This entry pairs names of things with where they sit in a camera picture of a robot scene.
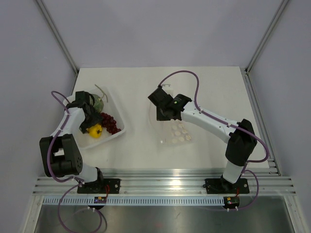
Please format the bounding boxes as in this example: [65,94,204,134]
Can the yellow bell pepper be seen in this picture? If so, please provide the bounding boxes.
[87,124,103,138]

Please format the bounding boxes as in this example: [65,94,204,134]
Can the clear dotted zip bag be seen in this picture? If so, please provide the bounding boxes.
[149,103,193,146]

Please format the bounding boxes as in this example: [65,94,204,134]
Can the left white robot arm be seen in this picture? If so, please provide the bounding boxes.
[39,91,105,193]

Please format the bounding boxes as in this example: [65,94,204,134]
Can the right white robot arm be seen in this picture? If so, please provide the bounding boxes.
[148,86,257,193]

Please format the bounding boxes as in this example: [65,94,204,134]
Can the green netted melon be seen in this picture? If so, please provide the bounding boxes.
[89,84,108,113]

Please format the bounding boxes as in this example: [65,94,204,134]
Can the red grape bunch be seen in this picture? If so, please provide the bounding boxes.
[100,113,121,134]

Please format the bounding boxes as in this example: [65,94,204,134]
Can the white perforated plastic basket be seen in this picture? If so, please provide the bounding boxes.
[63,85,125,150]

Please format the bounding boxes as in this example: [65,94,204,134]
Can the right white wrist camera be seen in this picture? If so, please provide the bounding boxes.
[161,84,174,97]

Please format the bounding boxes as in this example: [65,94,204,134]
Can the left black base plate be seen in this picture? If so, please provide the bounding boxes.
[77,178,121,194]

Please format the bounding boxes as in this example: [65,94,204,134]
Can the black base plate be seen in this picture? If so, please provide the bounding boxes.
[202,178,250,194]
[77,178,121,194]

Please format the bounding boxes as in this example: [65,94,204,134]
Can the white slotted cable duct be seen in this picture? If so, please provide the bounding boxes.
[43,196,224,206]

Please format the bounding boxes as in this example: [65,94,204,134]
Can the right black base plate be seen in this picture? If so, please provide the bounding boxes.
[202,178,250,194]

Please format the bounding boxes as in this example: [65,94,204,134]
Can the left aluminium frame post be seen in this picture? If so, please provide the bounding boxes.
[35,0,79,77]

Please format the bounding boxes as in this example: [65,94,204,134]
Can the aluminium frame post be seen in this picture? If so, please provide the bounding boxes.
[245,0,291,75]
[35,0,79,77]

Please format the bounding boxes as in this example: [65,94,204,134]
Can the right aluminium frame post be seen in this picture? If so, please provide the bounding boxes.
[245,0,291,75]

